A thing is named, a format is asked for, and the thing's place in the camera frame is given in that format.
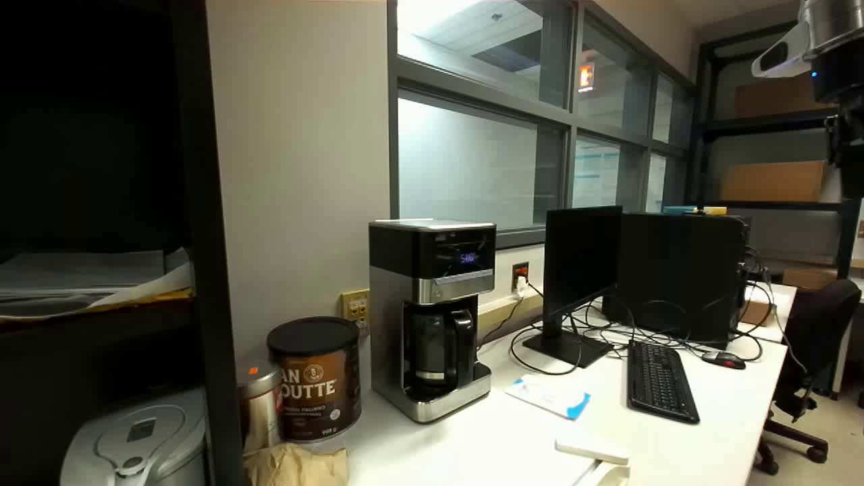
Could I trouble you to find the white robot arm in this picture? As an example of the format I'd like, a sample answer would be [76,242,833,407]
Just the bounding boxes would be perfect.
[750,0,864,102]

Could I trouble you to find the black silver coffee maker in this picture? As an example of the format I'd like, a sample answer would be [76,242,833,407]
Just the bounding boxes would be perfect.
[369,219,496,424]

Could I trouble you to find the brown coffee can black lid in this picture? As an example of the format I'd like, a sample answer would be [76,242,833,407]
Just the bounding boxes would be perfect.
[266,316,362,441]

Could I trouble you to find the black computer monitor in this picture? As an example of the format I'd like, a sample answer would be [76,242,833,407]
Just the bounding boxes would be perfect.
[526,206,624,366]

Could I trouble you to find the white blue paper pamphlet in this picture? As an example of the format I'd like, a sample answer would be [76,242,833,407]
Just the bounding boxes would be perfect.
[505,374,590,422]

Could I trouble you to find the small silver tin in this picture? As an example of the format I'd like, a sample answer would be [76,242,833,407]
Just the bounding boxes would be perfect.
[241,365,280,450]

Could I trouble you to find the white paper at table edge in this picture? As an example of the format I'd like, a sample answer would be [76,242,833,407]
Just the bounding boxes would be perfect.
[553,436,630,465]

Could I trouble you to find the large black monitor back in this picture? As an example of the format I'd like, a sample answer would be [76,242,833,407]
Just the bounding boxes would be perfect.
[603,212,747,345]

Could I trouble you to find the black keyboard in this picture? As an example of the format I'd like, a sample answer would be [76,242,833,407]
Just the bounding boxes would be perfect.
[625,342,698,424]

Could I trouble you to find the crumpled brown paper bag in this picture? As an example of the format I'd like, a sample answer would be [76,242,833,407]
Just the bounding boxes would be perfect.
[242,443,347,486]

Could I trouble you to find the black computer mouse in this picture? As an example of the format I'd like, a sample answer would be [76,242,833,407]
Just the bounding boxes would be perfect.
[702,354,746,369]

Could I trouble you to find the white rice cooker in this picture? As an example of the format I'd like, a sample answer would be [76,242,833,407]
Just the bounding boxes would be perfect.
[60,388,208,486]

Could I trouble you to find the black metal rack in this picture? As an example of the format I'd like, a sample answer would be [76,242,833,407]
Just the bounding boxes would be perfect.
[686,21,860,276]

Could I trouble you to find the black shelving unit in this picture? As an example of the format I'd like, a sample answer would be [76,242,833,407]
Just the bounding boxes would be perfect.
[0,0,241,486]

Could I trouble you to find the black office chair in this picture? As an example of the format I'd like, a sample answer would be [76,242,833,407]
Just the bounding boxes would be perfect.
[754,279,864,478]

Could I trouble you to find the white papers on shelf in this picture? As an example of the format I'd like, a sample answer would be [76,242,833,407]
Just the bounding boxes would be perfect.
[0,249,193,320]

